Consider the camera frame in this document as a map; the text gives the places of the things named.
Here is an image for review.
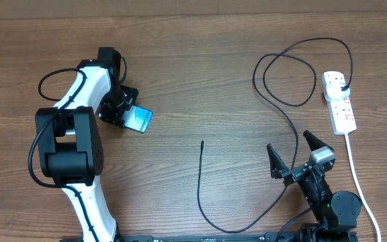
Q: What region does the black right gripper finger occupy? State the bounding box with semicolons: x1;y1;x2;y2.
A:
303;130;331;151
267;143;288;179

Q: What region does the Samsung Galaxy smartphone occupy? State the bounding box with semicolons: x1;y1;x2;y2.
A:
122;106;153;133

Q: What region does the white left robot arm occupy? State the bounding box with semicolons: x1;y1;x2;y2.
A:
28;47;138;241

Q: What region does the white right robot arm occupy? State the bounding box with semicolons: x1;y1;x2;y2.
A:
264;130;363;241

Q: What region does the white charger plug adapter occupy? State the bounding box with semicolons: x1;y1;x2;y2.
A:
324;82;351;102

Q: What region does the white power strip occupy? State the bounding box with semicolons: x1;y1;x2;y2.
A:
322;71;357;135

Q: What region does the white power strip cord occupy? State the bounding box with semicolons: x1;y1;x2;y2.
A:
343;132;382;242

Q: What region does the black charger cable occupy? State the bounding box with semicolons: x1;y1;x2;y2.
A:
197;37;354;234

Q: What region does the cardboard wall panel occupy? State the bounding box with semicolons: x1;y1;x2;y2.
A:
0;0;387;19

